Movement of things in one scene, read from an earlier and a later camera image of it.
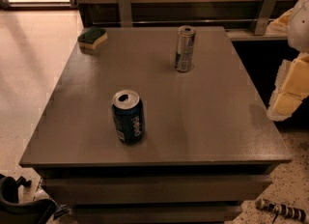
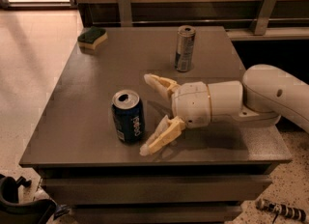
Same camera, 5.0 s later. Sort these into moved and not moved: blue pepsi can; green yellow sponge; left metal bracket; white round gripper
Moved: white round gripper
Not moved: green yellow sponge; left metal bracket; blue pepsi can
